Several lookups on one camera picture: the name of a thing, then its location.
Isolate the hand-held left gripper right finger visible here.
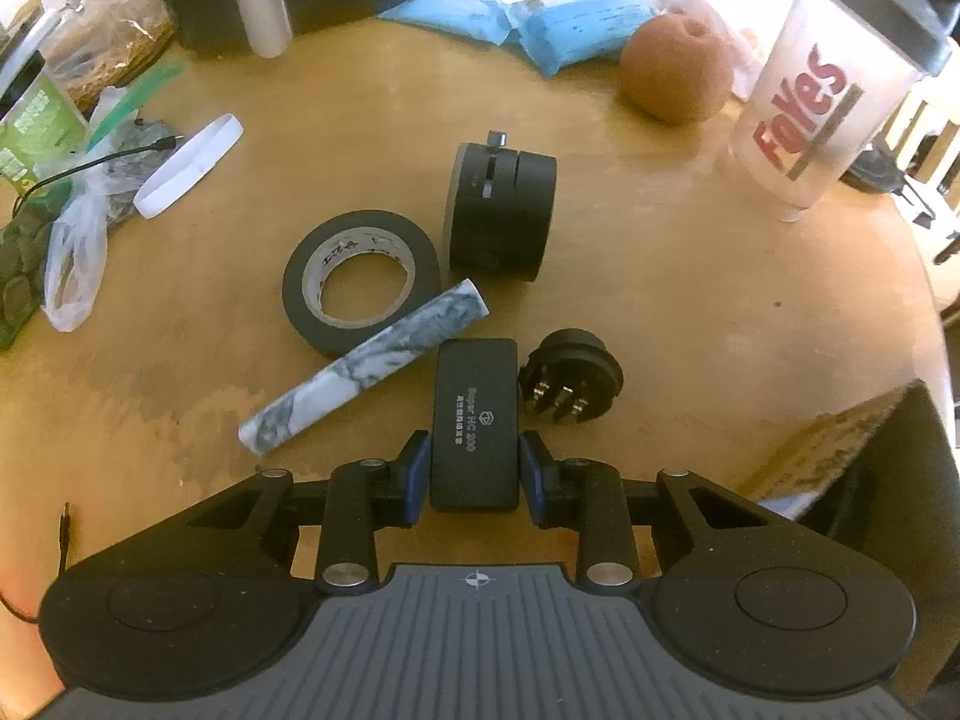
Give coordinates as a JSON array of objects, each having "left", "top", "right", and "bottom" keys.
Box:
[{"left": 520, "top": 431, "right": 781, "bottom": 590}]

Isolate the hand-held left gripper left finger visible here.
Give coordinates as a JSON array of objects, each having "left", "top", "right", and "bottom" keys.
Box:
[{"left": 184, "top": 431, "right": 432, "bottom": 593}]

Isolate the black rectangular case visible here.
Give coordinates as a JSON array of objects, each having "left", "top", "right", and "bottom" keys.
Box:
[{"left": 429, "top": 337, "right": 522, "bottom": 515}]

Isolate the marble pattern stick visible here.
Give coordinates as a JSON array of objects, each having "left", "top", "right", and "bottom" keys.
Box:
[{"left": 238, "top": 277, "right": 490, "bottom": 458}]

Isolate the black round plug adapter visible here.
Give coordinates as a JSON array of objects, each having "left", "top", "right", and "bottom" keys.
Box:
[{"left": 521, "top": 328, "right": 623, "bottom": 421}]

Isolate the black tape roll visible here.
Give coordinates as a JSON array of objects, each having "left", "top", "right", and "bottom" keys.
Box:
[{"left": 283, "top": 208, "right": 442, "bottom": 359}]

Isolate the black cylinder with clamp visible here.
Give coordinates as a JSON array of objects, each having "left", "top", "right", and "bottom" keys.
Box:
[{"left": 442, "top": 131, "right": 560, "bottom": 284}]

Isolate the cardboard box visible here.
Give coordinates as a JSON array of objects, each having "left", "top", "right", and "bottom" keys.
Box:
[{"left": 750, "top": 379, "right": 960, "bottom": 698}]

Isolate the white round lid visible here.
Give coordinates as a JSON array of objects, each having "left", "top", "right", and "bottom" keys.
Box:
[{"left": 133, "top": 114, "right": 245, "bottom": 220}]

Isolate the clear plastic bag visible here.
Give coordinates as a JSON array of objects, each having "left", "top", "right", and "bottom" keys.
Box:
[{"left": 43, "top": 116, "right": 177, "bottom": 332}]

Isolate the net bag of green fruit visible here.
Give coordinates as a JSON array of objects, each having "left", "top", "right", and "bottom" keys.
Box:
[{"left": 0, "top": 202, "right": 53, "bottom": 350}]

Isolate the blue wipes packet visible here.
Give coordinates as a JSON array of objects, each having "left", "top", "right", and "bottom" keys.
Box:
[
  {"left": 510, "top": 0, "right": 661, "bottom": 76},
  {"left": 379, "top": 0, "right": 526, "bottom": 46}
]

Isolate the clear shaker bottle grey lid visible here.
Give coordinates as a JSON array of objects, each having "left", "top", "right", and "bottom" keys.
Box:
[{"left": 731, "top": 0, "right": 953, "bottom": 222}]

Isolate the white plastic bag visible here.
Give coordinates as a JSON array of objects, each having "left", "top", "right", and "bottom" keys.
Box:
[{"left": 649, "top": 0, "right": 766, "bottom": 102}]

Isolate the green plastic strip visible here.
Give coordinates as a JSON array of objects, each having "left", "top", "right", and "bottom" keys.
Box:
[{"left": 86, "top": 64, "right": 185, "bottom": 155}]

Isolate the wooden slatted chair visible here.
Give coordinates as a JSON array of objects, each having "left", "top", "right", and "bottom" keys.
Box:
[{"left": 870, "top": 79, "right": 960, "bottom": 263}]

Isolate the green labelled jar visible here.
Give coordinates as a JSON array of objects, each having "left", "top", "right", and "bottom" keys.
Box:
[{"left": 0, "top": 11, "right": 91, "bottom": 192}]

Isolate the clear bag of snacks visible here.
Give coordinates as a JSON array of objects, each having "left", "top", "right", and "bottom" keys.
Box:
[{"left": 41, "top": 0, "right": 177, "bottom": 110}]

